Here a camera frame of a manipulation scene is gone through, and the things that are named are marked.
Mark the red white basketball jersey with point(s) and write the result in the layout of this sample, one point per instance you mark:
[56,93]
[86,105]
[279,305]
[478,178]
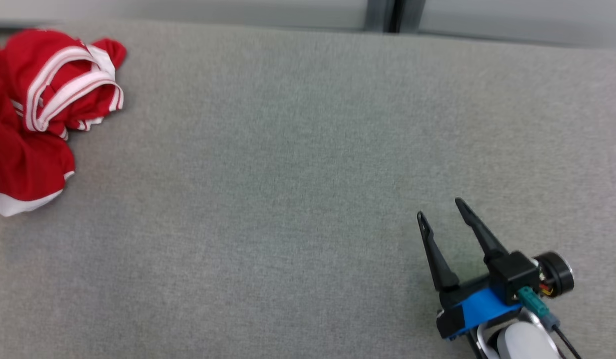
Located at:
[34,164]

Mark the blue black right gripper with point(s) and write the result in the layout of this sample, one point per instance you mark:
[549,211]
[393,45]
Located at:
[480,306]

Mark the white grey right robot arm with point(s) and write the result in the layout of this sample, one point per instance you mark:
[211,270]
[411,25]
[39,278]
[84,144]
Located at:
[525,344]

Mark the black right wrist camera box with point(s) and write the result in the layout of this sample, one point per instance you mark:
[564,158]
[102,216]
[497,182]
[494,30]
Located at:
[517,271]

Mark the grey metal partition post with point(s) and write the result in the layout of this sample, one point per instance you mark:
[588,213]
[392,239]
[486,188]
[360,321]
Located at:
[383,15]

